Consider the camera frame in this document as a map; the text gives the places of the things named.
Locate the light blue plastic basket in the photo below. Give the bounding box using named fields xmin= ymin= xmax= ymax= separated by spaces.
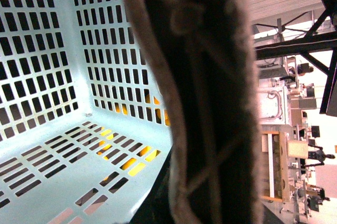
xmin=1 ymin=0 xmax=172 ymax=223

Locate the black shelf frame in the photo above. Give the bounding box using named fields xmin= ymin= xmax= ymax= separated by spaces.
xmin=255 ymin=0 xmax=336 ymax=117

